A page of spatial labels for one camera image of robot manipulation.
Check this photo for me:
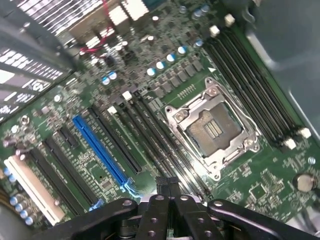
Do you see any red wire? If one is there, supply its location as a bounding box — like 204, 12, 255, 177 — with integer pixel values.
79, 0, 116, 55

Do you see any silver CPU socket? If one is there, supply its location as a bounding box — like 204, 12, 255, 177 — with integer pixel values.
164, 76, 262, 181

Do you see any short black expansion slot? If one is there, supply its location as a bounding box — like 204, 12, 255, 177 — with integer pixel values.
58, 127, 80, 150

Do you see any blue expansion slot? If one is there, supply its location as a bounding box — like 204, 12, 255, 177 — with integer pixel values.
71, 114, 135, 193

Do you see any green motherboard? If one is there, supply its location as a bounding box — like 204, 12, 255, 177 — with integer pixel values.
0, 0, 320, 240

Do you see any grey metal PC case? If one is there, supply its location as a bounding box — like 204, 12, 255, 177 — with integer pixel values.
0, 0, 320, 240

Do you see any metal socket locking lever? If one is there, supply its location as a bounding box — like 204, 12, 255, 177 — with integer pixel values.
205, 77, 261, 154
164, 106, 222, 181

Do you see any silver coin cell battery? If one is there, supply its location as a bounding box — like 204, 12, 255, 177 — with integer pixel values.
291, 173, 315, 193

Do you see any black RAM slot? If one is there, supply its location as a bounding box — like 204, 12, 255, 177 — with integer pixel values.
133, 89, 215, 201
122, 91, 205, 201
107, 106, 176, 180
204, 41, 288, 154
224, 13, 312, 139
117, 99, 186, 186
219, 24, 305, 142
209, 24, 298, 151

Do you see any long black expansion slot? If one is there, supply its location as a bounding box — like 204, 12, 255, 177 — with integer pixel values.
87, 107, 143, 175
28, 148, 85, 216
43, 137, 104, 210

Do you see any white expansion slot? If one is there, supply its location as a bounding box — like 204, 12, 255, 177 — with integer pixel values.
3, 155, 65, 226

